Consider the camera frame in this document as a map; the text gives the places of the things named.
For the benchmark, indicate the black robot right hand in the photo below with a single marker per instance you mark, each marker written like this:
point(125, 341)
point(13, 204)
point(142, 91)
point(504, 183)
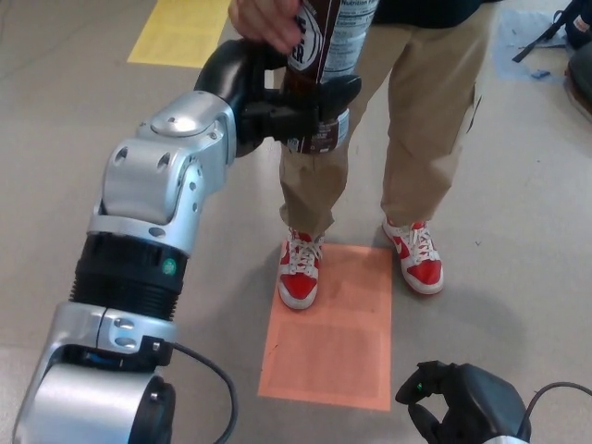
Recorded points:
point(481, 398)

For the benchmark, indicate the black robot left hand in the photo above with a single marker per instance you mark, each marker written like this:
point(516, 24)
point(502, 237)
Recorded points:
point(231, 74)

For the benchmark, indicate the person's bare hand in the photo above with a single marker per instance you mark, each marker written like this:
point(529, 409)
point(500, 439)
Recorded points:
point(263, 20)

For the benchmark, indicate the brown protein shake bottle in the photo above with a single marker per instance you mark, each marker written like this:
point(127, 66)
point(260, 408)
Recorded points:
point(344, 46)

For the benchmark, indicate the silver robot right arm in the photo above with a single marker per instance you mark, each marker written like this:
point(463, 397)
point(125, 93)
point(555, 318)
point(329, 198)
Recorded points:
point(504, 440)

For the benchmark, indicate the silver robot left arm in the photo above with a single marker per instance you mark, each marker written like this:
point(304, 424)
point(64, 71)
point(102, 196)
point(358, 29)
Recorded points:
point(143, 185)

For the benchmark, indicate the red white person's left sneaker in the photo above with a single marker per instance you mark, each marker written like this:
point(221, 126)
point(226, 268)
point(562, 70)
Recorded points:
point(423, 273)

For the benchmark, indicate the red white person's sneaker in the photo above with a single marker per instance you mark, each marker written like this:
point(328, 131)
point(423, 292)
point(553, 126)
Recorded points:
point(298, 287)
point(423, 273)

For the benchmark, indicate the red white person's right sneaker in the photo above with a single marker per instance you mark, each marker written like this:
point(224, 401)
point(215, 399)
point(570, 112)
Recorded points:
point(298, 287)

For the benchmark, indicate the yellow paper sheet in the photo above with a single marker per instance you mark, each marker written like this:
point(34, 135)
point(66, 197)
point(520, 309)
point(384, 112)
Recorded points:
point(176, 37)

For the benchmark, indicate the orange paper sheet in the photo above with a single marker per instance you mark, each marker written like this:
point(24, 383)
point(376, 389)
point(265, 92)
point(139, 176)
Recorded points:
point(328, 351)

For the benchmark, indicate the dark shirt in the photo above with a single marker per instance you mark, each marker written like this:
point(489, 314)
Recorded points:
point(439, 9)

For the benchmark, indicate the khaki cargo trousers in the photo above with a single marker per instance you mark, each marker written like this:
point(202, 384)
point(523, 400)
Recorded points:
point(430, 115)

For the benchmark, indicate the blue paper sheet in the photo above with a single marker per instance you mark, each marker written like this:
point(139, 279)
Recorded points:
point(513, 46)

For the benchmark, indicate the small blue paper scrap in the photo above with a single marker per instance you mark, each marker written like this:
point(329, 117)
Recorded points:
point(538, 74)

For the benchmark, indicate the dark grey round object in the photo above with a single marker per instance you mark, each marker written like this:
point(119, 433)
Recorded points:
point(580, 78)

